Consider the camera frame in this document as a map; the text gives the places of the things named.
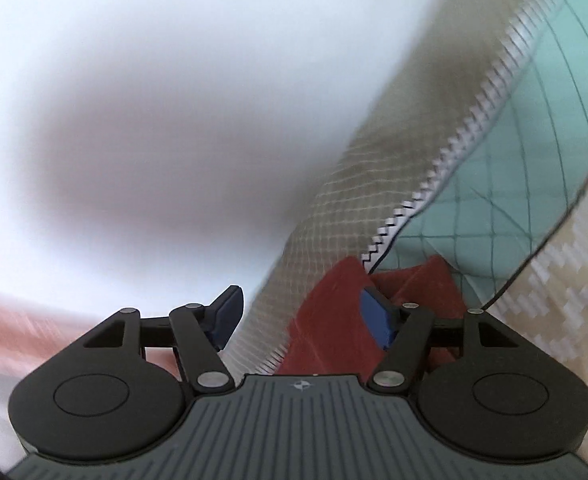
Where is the dark red long-sleeve sweater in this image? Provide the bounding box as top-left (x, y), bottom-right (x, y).
top-left (277, 256), bottom-right (466, 380)

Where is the patterned quilt bedspread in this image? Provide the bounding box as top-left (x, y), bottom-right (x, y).
top-left (223, 0), bottom-right (588, 460)

